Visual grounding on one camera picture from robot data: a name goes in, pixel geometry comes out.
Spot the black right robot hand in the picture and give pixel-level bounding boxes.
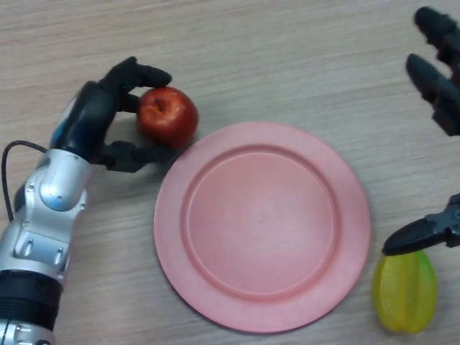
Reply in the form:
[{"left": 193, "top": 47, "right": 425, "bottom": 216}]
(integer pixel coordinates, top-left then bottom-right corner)
[{"left": 381, "top": 6, "right": 460, "bottom": 257}]

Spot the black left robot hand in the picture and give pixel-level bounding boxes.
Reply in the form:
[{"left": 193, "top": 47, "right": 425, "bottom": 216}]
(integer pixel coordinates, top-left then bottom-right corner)
[{"left": 49, "top": 56, "right": 180, "bottom": 174}]

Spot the red apple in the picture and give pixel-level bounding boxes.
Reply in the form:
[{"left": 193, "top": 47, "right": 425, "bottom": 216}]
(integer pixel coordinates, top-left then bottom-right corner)
[{"left": 136, "top": 86, "right": 200, "bottom": 150}]

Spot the pink round plate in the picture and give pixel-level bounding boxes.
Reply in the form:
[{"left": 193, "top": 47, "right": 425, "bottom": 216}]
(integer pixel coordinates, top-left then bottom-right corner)
[{"left": 153, "top": 121, "right": 372, "bottom": 334}]

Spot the yellow green starfruit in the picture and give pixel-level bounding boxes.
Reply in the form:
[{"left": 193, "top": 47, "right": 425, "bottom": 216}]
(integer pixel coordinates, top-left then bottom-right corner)
[{"left": 371, "top": 250, "right": 438, "bottom": 335}]

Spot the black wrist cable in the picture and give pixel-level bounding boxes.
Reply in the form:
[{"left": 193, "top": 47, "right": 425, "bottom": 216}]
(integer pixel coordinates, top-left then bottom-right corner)
[{"left": 1, "top": 141, "right": 50, "bottom": 221}]

